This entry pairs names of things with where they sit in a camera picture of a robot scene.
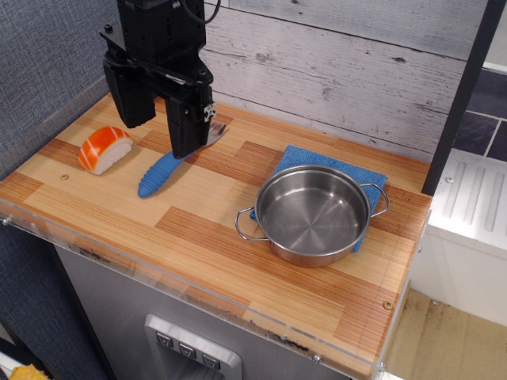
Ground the yellow object bottom left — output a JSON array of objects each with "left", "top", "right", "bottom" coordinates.
[{"left": 9, "top": 365, "right": 49, "bottom": 380}]

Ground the silver steel pot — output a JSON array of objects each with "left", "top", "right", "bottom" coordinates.
[{"left": 234, "top": 164, "right": 390, "bottom": 268}]

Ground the silver dispenser panel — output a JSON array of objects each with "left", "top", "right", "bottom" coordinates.
[{"left": 144, "top": 313, "right": 243, "bottom": 379}]

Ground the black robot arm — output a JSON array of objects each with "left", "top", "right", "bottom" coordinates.
[{"left": 101, "top": 1, "right": 215, "bottom": 158}]

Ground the white side cabinet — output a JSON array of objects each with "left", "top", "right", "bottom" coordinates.
[{"left": 410, "top": 150, "right": 506, "bottom": 325}]

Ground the salmon sushi toy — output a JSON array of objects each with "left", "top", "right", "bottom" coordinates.
[{"left": 78, "top": 127, "right": 133, "bottom": 175}]

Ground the blue handled metal fork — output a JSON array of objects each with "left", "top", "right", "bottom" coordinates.
[{"left": 137, "top": 121, "right": 227, "bottom": 198}]

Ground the black cable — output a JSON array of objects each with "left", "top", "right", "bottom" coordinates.
[{"left": 177, "top": 0, "right": 222, "bottom": 25}]

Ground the dark vertical post right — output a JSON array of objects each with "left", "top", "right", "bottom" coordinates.
[{"left": 421, "top": 0, "right": 506, "bottom": 196}]

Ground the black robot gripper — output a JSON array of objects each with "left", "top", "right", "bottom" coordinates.
[{"left": 100, "top": 7, "right": 214, "bottom": 159}]

